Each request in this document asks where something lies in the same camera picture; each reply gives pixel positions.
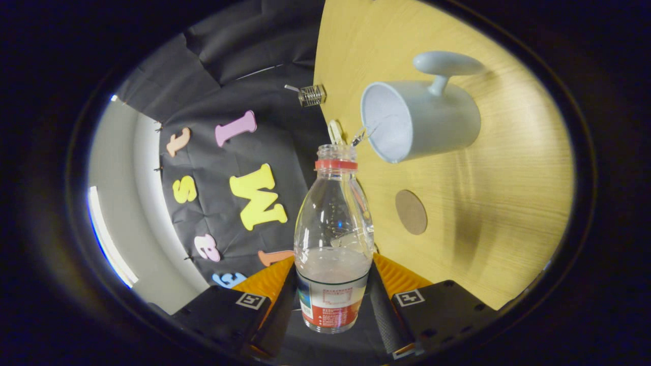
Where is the wooden table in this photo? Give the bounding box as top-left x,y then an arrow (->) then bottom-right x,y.
314,0 -> 575,311

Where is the round brown coaster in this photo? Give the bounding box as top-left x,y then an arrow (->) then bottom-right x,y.
395,189 -> 428,235

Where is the black backdrop cloth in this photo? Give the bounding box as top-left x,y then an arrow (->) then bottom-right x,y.
114,0 -> 331,290

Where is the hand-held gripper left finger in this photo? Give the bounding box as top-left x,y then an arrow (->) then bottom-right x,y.
173,256 -> 299,359

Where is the clear square utensil holder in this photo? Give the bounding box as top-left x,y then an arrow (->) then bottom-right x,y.
298,84 -> 327,107

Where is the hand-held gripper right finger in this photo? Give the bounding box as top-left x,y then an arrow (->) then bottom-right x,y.
367,253 -> 499,359

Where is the clear juice bottle red label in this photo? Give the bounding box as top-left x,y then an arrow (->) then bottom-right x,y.
293,144 -> 375,334

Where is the white cup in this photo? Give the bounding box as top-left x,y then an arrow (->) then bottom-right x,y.
360,50 -> 486,164

